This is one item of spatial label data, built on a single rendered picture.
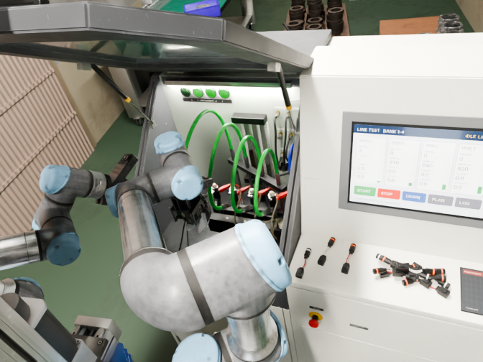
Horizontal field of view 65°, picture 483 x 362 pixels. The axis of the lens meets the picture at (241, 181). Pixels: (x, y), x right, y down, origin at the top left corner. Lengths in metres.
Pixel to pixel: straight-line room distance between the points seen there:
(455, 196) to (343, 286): 0.44
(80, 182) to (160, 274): 0.56
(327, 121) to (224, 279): 0.81
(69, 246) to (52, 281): 2.20
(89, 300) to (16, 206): 1.13
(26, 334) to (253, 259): 0.35
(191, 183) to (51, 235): 0.35
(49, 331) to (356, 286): 0.90
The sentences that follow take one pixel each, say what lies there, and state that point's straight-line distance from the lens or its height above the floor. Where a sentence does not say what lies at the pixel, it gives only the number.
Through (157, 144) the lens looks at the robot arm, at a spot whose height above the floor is 1.58.
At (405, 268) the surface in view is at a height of 1.03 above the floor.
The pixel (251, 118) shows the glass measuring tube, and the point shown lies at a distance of 1.55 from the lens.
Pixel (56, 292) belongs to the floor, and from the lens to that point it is 3.08.
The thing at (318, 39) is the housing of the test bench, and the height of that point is 1.50.
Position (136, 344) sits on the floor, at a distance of 2.56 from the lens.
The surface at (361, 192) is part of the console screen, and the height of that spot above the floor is 1.18.
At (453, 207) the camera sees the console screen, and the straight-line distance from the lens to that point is 1.34.
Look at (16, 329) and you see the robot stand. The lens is 0.66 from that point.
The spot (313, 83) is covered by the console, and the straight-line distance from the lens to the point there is 1.22.
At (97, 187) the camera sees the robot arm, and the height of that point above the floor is 1.49.
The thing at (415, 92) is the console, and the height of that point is 1.51.
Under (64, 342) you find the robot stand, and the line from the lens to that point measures 0.88.
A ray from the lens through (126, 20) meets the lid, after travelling 0.65.
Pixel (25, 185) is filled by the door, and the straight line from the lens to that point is 3.67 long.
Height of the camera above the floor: 2.09
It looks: 40 degrees down
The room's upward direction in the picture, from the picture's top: 13 degrees counter-clockwise
